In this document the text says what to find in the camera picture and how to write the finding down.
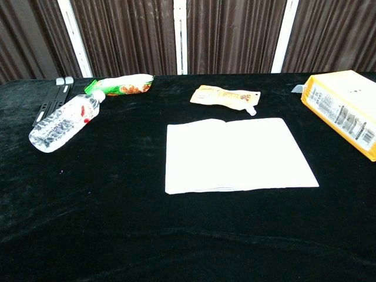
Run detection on beige spout pouch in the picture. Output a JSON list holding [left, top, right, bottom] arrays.
[[189, 85, 261, 116]]

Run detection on green and white snack packet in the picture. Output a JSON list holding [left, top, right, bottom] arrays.
[[84, 73, 155, 97]]

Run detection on black velvet tablecloth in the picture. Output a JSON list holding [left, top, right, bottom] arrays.
[[0, 71, 376, 282]]

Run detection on brown curtain panel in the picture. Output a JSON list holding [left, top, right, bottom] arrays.
[[69, 0, 178, 78], [0, 0, 83, 85], [186, 0, 287, 75], [281, 0, 376, 74]]

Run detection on clear plastic water bottle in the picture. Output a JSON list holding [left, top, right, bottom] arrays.
[[28, 90, 106, 153]]

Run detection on black folding stand white tips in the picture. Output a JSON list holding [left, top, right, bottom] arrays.
[[32, 76, 75, 127]]

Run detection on yellow cardboard box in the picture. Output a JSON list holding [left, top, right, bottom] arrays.
[[300, 69, 376, 163]]

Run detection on white frame post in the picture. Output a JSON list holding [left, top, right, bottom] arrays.
[[270, 0, 301, 74], [173, 0, 189, 76], [56, 0, 94, 79]]

